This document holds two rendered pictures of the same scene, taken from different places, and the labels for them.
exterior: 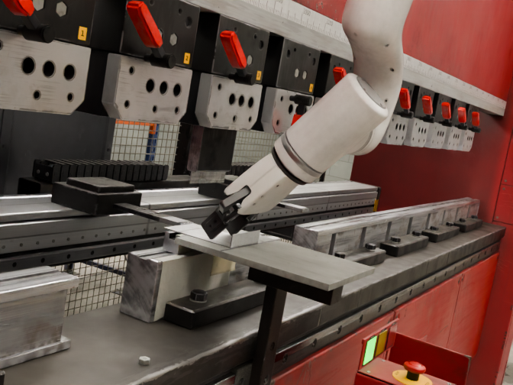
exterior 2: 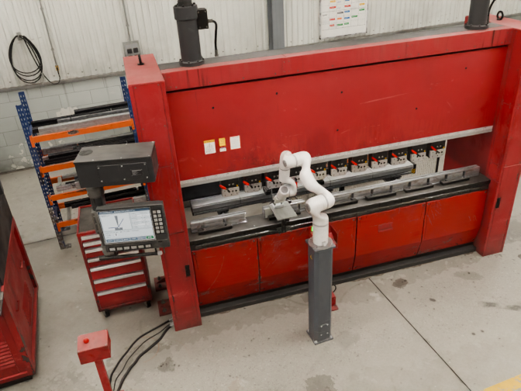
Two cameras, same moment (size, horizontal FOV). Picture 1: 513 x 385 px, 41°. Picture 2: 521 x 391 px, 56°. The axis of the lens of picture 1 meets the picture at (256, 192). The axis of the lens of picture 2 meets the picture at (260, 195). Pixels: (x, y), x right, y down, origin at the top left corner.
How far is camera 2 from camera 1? 3.66 m
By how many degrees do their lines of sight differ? 49
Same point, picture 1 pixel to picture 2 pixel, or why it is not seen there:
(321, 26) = not seen: hidden behind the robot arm
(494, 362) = (485, 233)
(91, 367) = (246, 225)
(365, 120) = (281, 195)
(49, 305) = (242, 216)
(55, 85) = (234, 192)
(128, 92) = (247, 189)
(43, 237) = (258, 198)
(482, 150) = (484, 144)
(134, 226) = not seen: hidden behind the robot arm
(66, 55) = (235, 188)
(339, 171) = not seen: outside the picture
